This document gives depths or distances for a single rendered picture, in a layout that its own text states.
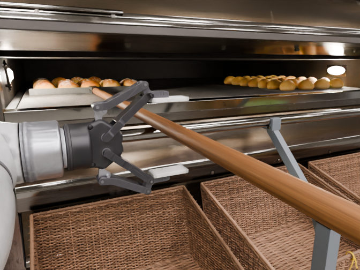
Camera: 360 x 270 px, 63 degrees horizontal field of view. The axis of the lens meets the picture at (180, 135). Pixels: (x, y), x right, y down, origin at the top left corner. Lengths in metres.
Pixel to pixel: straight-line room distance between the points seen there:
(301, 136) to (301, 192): 1.21
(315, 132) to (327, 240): 0.86
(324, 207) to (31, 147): 0.37
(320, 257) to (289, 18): 0.94
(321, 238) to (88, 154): 0.58
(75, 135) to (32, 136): 0.06
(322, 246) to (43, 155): 0.65
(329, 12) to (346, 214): 1.36
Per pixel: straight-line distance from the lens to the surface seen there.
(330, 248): 0.82
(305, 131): 1.54
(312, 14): 1.50
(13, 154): 0.46
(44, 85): 1.50
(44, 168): 0.46
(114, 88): 1.52
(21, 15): 0.87
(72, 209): 1.08
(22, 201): 1.10
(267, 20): 1.30
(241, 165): 0.38
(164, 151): 1.12
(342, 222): 0.29
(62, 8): 0.92
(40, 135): 0.46
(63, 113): 1.02
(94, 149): 0.49
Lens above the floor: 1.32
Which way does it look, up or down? 14 degrees down
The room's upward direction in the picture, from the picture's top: straight up
